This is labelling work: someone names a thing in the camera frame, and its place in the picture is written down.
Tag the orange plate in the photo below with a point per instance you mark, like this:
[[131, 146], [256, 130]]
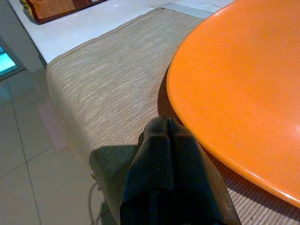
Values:
[[234, 82]]

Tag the brown carton box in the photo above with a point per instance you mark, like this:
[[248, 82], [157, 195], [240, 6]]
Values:
[[58, 9]]

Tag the beige woven mat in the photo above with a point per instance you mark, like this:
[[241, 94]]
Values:
[[105, 82]]

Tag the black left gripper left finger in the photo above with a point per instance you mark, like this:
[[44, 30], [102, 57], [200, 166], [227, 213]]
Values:
[[150, 168]]

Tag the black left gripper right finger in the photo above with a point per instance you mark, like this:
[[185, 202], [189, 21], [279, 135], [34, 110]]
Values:
[[192, 182]]

